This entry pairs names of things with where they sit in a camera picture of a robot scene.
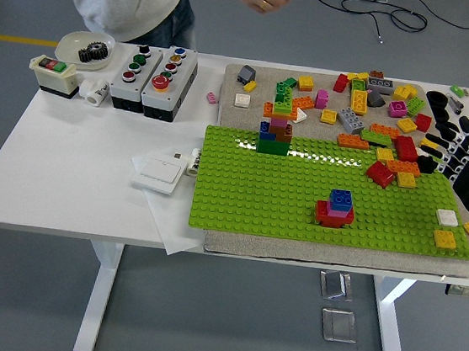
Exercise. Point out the light grey eight-stud brick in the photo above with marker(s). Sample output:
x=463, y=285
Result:
x=352, y=121

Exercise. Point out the black brick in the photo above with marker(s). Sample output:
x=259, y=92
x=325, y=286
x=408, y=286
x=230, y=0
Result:
x=427, y=164

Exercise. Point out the large red brick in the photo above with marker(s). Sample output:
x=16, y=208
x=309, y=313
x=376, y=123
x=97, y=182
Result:
x=405, y=148

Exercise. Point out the dark grey slope brick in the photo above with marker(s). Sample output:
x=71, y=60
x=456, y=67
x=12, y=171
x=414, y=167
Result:
x=376, y=98
x=246, y=74

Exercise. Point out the small yellow brick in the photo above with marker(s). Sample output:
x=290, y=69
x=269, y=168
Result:
x=250, y=86

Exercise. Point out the magenta brick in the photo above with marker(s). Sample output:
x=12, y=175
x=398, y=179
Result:
x=397, y=108

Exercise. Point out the white square brick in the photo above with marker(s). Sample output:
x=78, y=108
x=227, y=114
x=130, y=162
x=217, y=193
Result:
x=242, y=100

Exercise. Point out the lime green long brick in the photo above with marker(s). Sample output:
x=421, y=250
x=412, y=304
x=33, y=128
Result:
x=376, y=137

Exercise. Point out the small pink brick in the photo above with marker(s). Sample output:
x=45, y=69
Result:
x=212, y=97

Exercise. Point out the orange flat brick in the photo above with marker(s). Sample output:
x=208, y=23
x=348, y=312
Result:
x=279, y=113

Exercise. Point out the white slope brick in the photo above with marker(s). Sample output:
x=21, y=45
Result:
x=301, y=115

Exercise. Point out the dark grey long brick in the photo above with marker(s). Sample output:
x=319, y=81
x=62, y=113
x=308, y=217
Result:
x=380, y=85

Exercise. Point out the blue brick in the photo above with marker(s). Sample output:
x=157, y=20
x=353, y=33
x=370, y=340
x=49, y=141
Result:
x=266, y=131
x=340, y=199

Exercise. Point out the yellow long brick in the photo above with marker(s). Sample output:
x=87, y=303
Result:
x=359, y=101

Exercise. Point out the brown brick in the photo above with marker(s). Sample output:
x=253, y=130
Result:
x=284, y=134
x=376, y=74

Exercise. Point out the dark green brick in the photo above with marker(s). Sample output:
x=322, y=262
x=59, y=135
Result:
x=272, y=147

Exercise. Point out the green studded baseplate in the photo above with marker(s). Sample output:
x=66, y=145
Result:
x=257, y=195

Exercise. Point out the silver hand tool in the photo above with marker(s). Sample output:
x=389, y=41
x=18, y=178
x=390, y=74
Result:
x=455, y=105

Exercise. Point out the control box with emergency stop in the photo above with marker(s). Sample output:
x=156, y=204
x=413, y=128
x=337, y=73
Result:
x=171, y=100

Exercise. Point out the control box with black knob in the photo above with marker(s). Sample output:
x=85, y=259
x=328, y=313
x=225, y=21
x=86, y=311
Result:
x=136, y=88

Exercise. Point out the white table leg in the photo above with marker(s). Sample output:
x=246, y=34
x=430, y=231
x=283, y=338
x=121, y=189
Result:
x=390, y=329
x=100, y=296

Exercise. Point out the black metal gear cluster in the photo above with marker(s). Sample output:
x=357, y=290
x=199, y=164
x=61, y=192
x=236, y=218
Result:
x=91, y=53

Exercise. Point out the silver floor box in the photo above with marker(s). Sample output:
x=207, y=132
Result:
x=339, y=325
x=335, y=284

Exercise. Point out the white printed tube fitting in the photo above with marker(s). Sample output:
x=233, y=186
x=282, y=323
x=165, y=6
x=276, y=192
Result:
x=193, y=164

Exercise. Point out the white pipe tee fitting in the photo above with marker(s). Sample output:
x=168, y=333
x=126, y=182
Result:
x=93, y=91

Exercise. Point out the white bowl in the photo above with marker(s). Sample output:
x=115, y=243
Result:
x=69, y=48

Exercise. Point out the white paper sheet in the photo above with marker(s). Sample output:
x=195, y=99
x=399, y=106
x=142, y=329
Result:
x=174, y=219

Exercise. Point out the white wall switch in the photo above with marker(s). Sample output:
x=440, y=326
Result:
x=158, y=173

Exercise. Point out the white switch red green rocker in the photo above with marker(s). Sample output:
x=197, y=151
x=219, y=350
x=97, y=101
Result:
x=55, y=79

